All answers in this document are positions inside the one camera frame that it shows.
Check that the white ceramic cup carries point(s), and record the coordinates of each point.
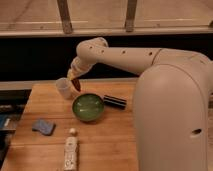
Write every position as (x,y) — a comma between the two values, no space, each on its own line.
(63,86)

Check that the right metal post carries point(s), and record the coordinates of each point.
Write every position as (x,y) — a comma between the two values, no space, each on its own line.
(130,15)

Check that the black striped block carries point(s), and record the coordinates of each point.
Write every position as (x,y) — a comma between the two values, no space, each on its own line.
(114,102)

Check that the left metal post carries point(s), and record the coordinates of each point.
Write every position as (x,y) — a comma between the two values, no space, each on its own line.
(65,16)

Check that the blue sponge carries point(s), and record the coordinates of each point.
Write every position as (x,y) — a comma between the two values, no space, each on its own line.
(44,127)

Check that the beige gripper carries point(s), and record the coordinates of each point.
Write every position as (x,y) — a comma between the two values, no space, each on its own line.
(78,68)

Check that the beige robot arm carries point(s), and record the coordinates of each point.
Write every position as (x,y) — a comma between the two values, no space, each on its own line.
(170,101)

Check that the green bowl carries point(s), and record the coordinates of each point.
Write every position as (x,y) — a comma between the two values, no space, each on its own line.
(88,107)

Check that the white speckled bottle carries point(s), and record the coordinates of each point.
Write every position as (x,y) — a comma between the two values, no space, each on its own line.
(70,151)

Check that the metal post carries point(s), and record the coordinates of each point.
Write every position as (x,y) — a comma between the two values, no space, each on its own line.
(130,15)
(65,16)

